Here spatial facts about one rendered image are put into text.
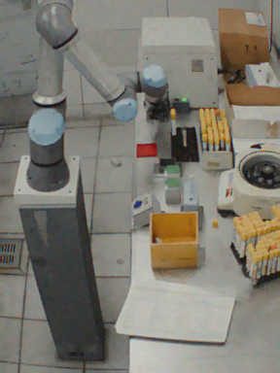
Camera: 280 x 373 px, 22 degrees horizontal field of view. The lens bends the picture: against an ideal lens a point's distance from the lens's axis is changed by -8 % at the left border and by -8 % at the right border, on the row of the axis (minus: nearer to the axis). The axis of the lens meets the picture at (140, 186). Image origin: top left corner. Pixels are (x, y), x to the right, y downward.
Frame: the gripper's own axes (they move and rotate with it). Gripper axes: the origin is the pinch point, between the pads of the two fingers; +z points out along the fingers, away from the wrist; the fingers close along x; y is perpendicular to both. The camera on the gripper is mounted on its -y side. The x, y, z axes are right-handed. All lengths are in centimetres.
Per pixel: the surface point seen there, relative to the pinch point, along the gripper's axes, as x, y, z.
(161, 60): 2.7, -18.4, -9.6
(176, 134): 6.2, 9.0, -2.6
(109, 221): -25, 2, 105
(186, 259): 7, 62, -35
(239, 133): 27.6, 13.5, -12.4
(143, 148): -5.1, 13.8, -2.8
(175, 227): 4, 51, -29
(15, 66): -83, -96, 108
